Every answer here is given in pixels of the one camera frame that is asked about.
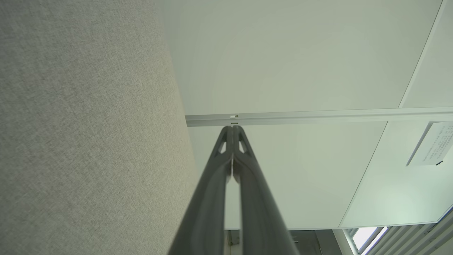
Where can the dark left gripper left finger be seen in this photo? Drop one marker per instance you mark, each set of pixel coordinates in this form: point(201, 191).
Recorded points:
point(208, 205)

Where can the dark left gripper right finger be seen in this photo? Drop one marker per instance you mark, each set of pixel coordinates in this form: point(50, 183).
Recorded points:
point(258, 212)

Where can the grey partition post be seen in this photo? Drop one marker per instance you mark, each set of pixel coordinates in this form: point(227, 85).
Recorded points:
point(318, 116)

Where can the window blinds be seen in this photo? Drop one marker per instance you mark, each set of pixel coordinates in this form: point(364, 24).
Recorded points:
point(407, 241)

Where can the white paper wall sign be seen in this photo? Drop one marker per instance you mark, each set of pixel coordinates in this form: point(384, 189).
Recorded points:
point(435, 141)

